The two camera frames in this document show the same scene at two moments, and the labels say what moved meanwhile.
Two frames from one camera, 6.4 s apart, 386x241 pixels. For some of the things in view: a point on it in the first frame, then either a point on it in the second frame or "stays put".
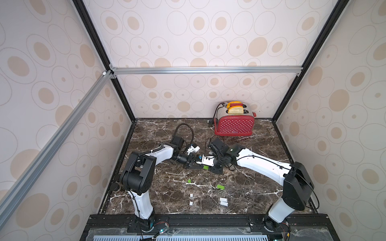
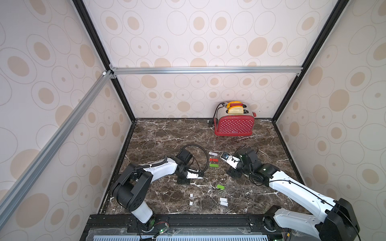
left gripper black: x=190 y=166 -> x=182 y=182
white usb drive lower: x=225 y=204 stays put
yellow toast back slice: x=228 y=104 stays put
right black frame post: x=342 y=5 stays put
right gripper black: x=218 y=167 -> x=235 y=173
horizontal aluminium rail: x=286 y=69 stays put
